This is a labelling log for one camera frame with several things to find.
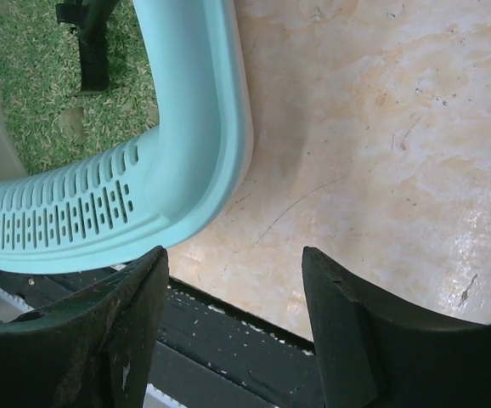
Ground teal plastic litter box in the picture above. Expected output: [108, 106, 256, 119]
[0, 1, 254, 275]

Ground green cat litter pellets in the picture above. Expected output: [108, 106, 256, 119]
[0, 1, 159, 174]

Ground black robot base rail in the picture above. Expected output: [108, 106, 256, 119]
[0, 265, 325, 408]

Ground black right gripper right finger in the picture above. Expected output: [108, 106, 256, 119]
[302, 246, 491, 407]

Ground black slotted litter scoop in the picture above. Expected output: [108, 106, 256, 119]
[55, 0, 118, 97]

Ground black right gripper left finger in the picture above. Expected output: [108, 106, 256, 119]
[0, 246, 169, 407]

